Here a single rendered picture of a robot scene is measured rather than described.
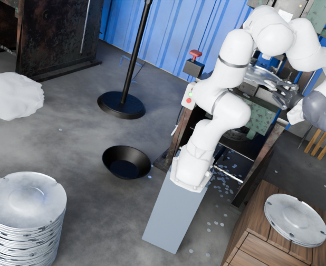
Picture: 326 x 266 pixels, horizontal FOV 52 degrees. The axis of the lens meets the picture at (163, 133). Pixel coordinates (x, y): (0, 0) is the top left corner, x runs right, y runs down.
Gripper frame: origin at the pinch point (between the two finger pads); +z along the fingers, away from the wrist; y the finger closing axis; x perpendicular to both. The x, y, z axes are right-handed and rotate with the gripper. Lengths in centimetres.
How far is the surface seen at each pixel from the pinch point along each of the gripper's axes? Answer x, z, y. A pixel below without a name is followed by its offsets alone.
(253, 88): -8.9, 17.9, -9.6
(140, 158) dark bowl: 33, 45, -73
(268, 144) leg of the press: -12.1, -3.9, -31.2
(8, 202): 112, -8, -50
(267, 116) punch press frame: -12.4, 4.5, -19.3
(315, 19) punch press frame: -19.9, 8.5, 31.5
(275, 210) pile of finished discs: 3, -35, -46
